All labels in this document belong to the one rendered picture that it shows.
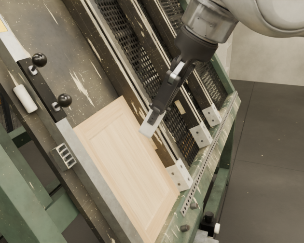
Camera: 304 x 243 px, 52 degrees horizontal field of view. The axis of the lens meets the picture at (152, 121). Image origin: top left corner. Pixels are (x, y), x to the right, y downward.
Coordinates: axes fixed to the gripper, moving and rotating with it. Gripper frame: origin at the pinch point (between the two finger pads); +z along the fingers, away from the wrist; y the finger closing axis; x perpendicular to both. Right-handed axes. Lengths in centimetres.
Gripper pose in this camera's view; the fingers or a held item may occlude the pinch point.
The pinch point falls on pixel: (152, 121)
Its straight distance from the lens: 65.1
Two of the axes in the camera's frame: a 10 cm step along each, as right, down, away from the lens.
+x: 8.4, 5.3, -1.0
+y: -3.3, 3.6, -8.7
